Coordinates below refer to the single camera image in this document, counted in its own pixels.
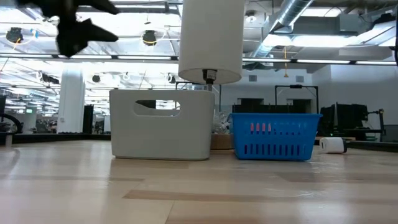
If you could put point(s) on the black machine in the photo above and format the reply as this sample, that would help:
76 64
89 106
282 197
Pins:
348 119

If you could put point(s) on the white shade wooden table lamp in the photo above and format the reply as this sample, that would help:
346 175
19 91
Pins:
211 37

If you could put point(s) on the red rectangular block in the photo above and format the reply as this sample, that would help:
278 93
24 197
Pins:
257 127

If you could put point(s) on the white round column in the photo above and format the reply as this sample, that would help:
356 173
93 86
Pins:
71 102

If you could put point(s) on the black round ceiling device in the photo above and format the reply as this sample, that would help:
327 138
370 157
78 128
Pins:
150 37
14 35
96 78

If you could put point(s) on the blue slotted plastic basket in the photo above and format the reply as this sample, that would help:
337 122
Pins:
280 117

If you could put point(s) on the silver round air duct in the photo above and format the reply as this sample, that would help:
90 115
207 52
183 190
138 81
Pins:
292 11

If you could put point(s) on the crinkled clear plastic wrap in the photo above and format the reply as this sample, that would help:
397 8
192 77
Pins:
222 123

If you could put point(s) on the black gantry frame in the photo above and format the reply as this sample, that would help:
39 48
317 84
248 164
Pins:
295 86

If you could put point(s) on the grey rectangular air duct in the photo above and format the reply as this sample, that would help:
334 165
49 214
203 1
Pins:
326 25

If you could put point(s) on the black cabinets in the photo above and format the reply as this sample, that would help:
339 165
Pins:
252 108

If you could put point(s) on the white charger black end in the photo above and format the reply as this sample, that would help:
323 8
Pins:
332 145

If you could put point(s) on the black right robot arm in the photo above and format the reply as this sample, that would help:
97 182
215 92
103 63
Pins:
397 31

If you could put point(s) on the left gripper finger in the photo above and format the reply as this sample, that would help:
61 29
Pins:
99 4
81 35

